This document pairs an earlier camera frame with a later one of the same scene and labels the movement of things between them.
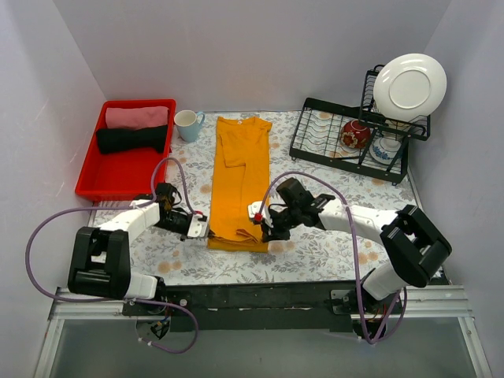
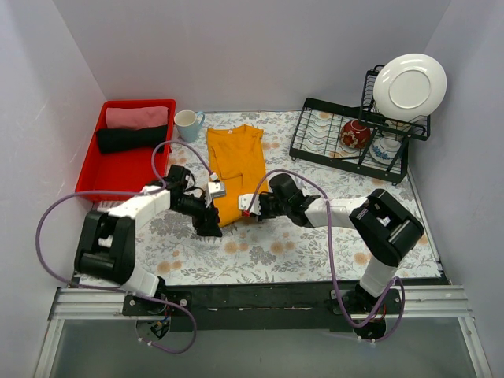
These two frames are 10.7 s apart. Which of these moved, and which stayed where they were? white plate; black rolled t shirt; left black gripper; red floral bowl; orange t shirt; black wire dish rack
Moved: left black gripper; orange t shirt
Stayed: red floral bowl; black wire dish rack; black rolled t shirt; white plate
